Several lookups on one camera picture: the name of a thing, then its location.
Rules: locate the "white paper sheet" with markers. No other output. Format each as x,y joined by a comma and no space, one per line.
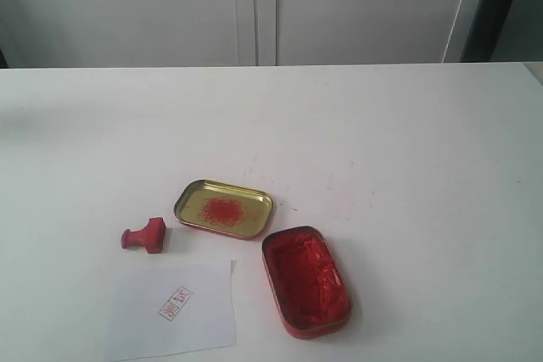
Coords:
172,310

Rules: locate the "red rubber stamp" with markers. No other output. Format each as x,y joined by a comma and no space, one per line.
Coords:
151,237

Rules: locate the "red ink pad tin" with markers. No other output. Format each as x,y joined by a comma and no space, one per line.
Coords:
309,291

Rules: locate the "white cabinet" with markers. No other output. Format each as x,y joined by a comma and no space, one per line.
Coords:
141,33

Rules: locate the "gold tin lid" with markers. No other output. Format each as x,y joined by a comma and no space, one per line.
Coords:
225,209

